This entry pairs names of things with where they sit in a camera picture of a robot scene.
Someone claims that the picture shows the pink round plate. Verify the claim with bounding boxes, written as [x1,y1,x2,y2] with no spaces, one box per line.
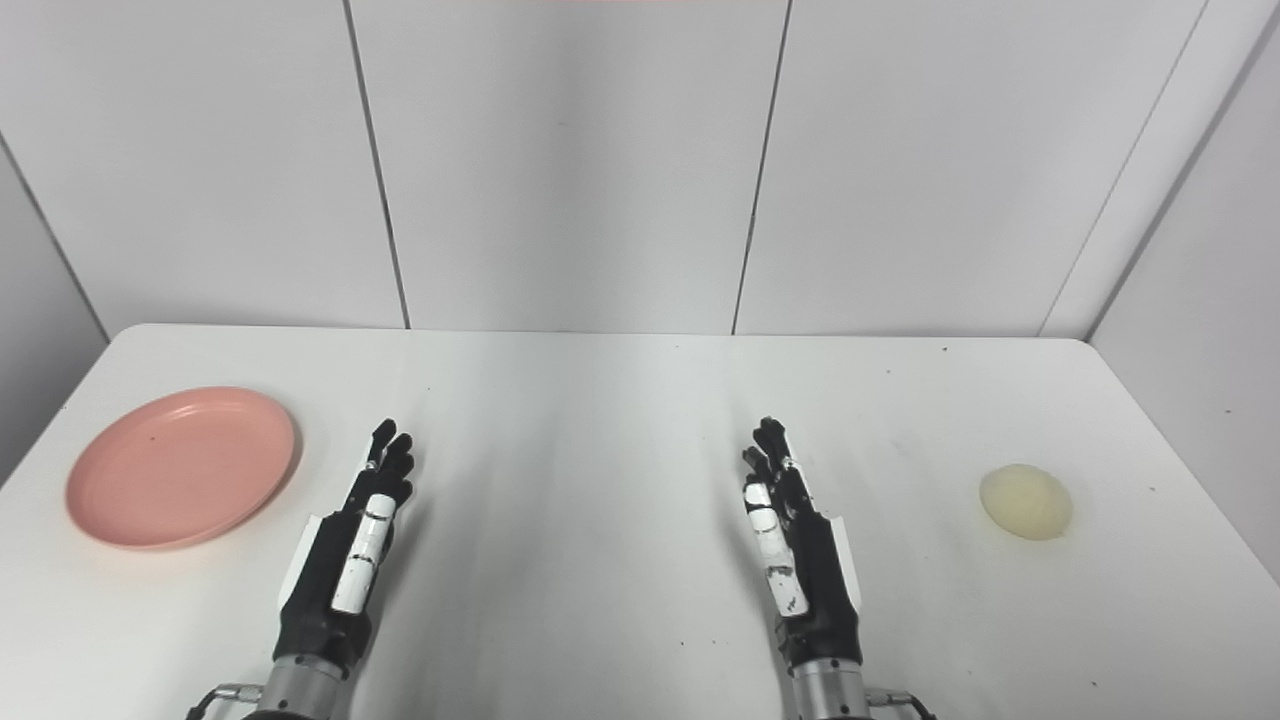
[66,387,299,552]

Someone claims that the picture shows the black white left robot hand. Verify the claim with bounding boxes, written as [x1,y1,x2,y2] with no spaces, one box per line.
[273,419,416,669]

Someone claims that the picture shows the pale yellow steamed bun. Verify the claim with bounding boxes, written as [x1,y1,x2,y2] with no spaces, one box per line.
[979,464,1074,542]

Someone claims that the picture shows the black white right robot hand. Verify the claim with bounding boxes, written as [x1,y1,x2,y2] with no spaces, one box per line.
[741,416,864,673]

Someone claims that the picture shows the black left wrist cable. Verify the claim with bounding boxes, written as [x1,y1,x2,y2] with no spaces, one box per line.
[184,683,267,720]

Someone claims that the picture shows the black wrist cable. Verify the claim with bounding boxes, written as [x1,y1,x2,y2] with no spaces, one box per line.
[184,683,267,720]
[866,687,938,720]

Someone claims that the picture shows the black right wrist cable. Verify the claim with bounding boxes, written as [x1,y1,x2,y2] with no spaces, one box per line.
[866,687,938,720]

